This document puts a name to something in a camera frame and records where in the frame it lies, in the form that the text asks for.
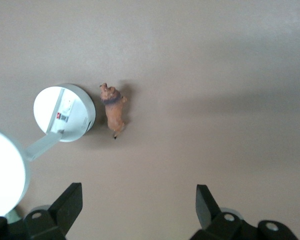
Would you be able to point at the brown lion statue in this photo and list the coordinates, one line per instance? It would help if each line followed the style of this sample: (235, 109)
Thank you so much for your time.
(113, 110)

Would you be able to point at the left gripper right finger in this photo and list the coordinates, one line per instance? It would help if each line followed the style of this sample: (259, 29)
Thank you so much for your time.
(210, 212)

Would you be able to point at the white round desk lamp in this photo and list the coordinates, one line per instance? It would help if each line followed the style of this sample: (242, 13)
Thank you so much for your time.
(65, 112)

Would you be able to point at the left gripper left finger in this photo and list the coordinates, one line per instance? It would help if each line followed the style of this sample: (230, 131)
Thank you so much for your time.
(65, 211)

